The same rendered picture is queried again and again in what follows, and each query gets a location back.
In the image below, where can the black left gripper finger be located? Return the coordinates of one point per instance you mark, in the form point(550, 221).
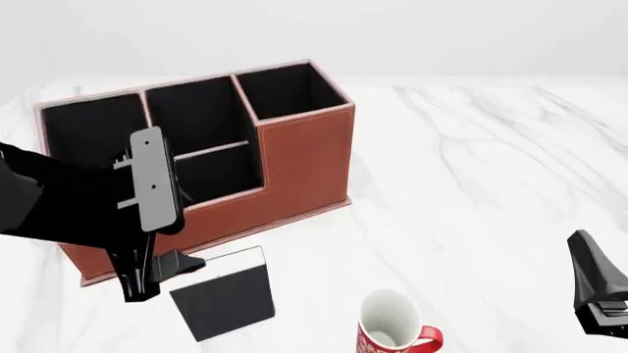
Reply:
point(133, 276)
point(172, 265)

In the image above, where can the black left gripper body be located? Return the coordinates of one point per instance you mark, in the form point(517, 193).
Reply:
point(128, 240)

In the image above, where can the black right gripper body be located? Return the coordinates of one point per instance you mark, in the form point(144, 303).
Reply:
point(601, 320)

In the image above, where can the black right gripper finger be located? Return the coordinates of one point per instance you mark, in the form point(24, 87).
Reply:
point(596, 268)

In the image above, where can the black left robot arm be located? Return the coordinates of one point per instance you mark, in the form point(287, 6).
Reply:
point(59, 198)

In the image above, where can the black book with white pages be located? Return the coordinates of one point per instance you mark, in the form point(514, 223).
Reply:
point(225, 305)

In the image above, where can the red-brown desk caddy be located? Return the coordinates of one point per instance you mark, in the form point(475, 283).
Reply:
point(304, 165)

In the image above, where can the grey plate on black stalk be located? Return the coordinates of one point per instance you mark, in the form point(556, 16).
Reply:
point(153, 176)

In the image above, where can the red mug with white inside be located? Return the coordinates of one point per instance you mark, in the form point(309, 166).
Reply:
point(387, 316)

